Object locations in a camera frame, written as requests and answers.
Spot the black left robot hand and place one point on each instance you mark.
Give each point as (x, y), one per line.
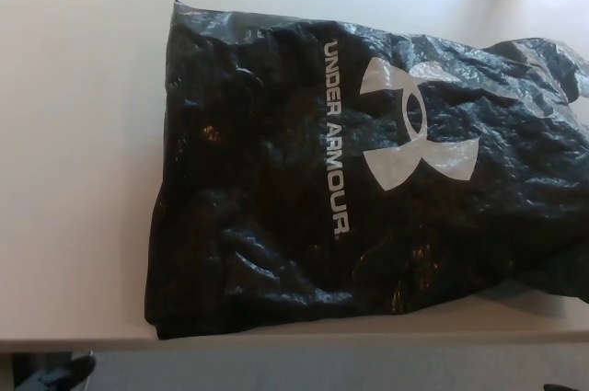
(76, 368)

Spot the black Under Armour plastic bag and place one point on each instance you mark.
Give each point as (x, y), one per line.
(276, 179)

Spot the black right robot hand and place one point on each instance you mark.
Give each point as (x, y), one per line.
(568, 387)

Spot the black table leg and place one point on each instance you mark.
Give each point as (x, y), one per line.
(18, 365)

